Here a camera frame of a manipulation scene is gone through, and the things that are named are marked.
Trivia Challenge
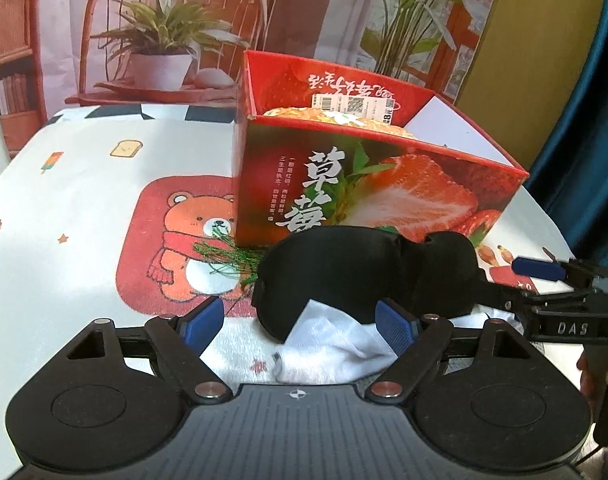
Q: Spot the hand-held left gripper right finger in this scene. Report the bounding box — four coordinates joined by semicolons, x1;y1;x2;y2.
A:
365;299;545;405

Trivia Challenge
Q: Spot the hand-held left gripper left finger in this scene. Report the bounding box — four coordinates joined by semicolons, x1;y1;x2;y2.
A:
58;296;233;405

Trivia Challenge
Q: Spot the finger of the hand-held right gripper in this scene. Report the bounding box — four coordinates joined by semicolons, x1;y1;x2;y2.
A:
513;256;605;285
475;280;592;320

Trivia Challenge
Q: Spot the white sock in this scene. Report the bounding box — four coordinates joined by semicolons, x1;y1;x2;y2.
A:
273;299;402;386

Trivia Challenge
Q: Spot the green tinsel garland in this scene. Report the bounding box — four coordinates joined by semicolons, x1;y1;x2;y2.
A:
194;227;265;287

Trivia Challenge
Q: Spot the black eye mask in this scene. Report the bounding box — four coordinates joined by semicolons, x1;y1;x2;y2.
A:
251;226;487;343

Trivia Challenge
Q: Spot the red strawberry cardboard box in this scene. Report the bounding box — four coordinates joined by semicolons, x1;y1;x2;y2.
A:
232;50;529;256

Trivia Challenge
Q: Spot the orange plush toy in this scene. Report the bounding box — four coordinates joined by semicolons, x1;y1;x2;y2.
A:
261;106;419;141

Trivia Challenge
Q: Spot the person's right hand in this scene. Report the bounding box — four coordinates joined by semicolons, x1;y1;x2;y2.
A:
576;354;599;402

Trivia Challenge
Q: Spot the teal curtain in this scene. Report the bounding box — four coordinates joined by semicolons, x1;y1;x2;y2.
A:
526;0;608;281

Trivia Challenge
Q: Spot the bear print tablecloth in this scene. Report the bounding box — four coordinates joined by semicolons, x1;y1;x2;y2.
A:
0;102;577;461

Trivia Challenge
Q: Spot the printed room backdrop cloth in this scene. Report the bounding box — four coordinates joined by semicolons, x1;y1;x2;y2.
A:
0;0;510;161

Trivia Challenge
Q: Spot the wooden wall panel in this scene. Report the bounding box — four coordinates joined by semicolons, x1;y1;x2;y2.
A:
454;0;608;171

